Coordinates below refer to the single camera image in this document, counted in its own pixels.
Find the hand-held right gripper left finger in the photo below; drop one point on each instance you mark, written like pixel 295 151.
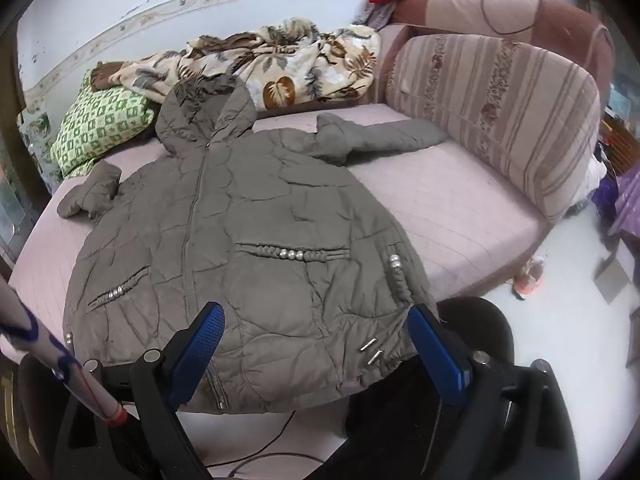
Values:
pixel 200 345

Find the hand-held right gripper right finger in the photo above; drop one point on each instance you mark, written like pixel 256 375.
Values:
pixel 430 350

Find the grey hooded puffer jacket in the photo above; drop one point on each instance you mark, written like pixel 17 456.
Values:
pixel 250 210

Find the pink sofa bed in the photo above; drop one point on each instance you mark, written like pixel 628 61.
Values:
pixel 440 200

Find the cardboard piece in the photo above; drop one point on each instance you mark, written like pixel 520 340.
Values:
pixel 612 277

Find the white cloth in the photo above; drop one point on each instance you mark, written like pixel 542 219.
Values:
pixel 590 180

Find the purple cloth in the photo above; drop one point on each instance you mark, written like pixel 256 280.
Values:
pixel 625 200

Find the green patterned pillow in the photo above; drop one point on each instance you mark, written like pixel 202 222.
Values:
pixel 100 120

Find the striped sofa back cushion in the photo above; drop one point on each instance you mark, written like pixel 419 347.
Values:
pixel 500 110

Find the floral pillow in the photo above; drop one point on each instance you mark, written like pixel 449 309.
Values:
pixel 37 130

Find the brown wooden furniture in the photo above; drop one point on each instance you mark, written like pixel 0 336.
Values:
pixel 622 135

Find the leaf print blanket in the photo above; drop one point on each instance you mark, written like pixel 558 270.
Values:
pixel 310 60

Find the grey cloth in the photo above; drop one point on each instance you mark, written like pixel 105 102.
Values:
pixel 380 12

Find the dark wooden frame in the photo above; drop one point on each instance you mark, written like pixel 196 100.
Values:
pixel 12 135

